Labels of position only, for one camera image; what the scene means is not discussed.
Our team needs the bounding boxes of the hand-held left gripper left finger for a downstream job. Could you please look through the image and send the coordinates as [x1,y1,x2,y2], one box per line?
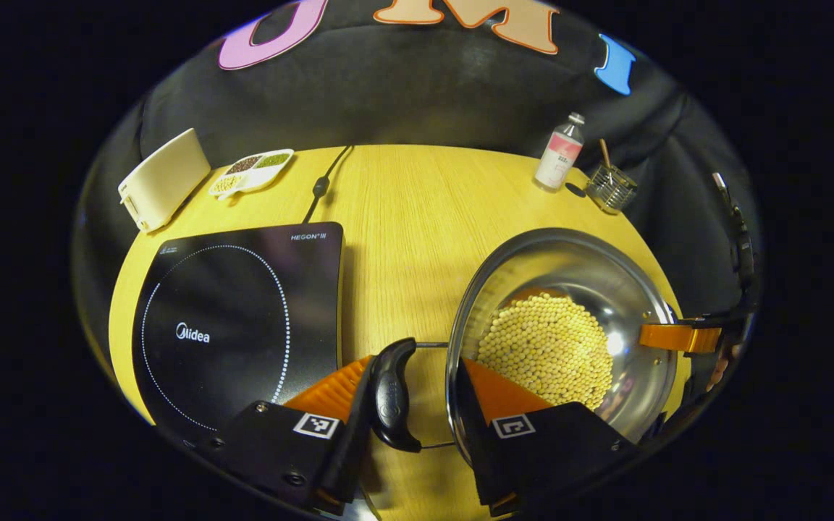
[203,355,378,516]

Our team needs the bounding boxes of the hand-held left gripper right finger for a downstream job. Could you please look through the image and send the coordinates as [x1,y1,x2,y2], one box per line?
[455,357,639,518]

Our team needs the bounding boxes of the steel pot with black handles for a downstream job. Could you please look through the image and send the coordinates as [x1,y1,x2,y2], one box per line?
[370,228,682,471]

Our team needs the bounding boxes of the pile of yellow soybeans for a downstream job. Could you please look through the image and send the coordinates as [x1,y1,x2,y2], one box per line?
[476,289,615,412]

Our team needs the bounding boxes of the black induction cooktop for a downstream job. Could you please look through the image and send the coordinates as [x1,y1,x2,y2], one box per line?
[131,222,345,435]

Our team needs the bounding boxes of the clear bottle with pink label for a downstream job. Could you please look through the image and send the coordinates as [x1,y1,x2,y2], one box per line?
[534,112,586,192]

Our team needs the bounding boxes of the white divided bean plate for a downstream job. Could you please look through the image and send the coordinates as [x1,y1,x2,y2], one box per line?
[208,148,295,200]

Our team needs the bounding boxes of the white toaster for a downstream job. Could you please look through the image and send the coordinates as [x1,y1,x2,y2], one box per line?
[118,128,212,233]

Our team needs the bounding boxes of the wire mesh holder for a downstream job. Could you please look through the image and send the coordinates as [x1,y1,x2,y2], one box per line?
[585,164,638,215]

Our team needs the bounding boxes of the black power cable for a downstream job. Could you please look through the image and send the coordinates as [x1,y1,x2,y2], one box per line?
[303,145,354,224]

